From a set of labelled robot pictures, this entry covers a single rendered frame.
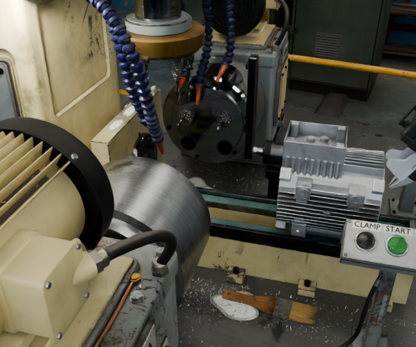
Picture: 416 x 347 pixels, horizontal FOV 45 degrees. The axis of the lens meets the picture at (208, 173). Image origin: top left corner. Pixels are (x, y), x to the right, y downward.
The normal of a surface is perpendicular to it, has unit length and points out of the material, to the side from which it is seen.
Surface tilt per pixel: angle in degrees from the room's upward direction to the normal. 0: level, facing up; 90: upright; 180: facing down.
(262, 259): 90
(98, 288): 0
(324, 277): 90
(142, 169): 6
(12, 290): 90
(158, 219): 40
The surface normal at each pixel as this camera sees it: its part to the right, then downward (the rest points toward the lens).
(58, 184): 0.79, -0.39
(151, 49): -0.04, 0.51
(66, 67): 0.96, 0.14
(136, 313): 0.00, -0.86
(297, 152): -0.26, 0.50
